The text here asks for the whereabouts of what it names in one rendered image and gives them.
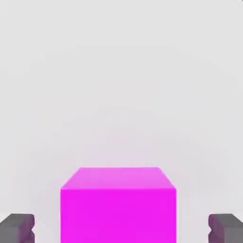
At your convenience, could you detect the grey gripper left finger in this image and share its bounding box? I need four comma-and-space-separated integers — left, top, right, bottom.
0, 213, 36, 243

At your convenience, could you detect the small magenta cube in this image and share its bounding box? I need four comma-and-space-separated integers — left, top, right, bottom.
60, 167, 177, 243

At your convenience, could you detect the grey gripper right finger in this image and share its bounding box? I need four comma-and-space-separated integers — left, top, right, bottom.
208, 213, 243, 243

